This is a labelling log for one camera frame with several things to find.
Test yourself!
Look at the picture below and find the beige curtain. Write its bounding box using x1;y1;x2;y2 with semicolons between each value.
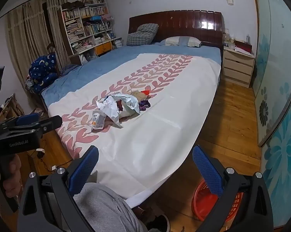
6;0;70;74

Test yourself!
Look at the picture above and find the orange plastic basket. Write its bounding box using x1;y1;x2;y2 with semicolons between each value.
192;179;244;225

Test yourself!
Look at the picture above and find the black shoe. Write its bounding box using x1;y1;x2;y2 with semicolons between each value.
145;214;170;232

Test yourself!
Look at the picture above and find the orange storage box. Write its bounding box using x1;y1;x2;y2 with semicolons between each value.
95;41;112;54

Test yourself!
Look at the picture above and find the person's grey trouser leg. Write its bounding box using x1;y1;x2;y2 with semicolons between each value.
73;182;149;232

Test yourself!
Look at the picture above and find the brown cardboard piece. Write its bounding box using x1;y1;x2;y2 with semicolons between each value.
131;90;148;101

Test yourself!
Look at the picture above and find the checked grey pillow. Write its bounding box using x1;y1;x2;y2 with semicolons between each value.
126;23;159;46

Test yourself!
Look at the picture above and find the white plastic bag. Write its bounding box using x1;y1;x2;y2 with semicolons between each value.
96;93;140;128

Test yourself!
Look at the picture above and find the glass jar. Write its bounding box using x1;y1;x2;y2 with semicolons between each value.
222;28;235;50

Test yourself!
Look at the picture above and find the blue star-print blanket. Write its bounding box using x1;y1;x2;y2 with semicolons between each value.
27;52;58;94

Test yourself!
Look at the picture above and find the light wooden nightstand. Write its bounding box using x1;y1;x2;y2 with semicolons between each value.
222;46;256;89

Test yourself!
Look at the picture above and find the white pillow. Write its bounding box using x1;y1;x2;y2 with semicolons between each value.
160;36;202;48

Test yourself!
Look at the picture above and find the person's left hand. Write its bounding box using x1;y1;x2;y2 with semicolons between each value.
0;154;21;193

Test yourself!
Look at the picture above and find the white charger with cable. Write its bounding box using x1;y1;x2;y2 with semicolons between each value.
27;148;73;174

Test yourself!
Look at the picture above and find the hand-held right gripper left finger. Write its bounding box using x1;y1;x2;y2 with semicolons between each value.
17;146;99;232

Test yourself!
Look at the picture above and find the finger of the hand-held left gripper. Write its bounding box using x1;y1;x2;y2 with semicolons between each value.
27;115;63;134
0;113;41;130

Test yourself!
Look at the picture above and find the white bookshelf with books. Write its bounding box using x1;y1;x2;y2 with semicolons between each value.
58;0;123;58

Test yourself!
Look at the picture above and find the blue bed sheet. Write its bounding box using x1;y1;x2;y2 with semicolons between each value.
40;42;222;107

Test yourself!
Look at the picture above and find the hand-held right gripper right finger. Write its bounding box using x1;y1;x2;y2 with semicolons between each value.
192;145;274;232

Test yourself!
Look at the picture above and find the dark wooden headboard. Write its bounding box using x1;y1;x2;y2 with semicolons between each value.
128;10;224;49

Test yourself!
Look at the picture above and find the white leaf-print blanket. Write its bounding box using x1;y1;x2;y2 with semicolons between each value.
48;53;221;200

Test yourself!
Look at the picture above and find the wooden chair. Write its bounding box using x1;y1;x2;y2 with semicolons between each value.
47;42;62;77

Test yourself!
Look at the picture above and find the wooden side table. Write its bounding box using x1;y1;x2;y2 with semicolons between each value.
0;93;26;125

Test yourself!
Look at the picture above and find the red box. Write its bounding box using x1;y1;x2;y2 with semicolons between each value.
235;41;253;54

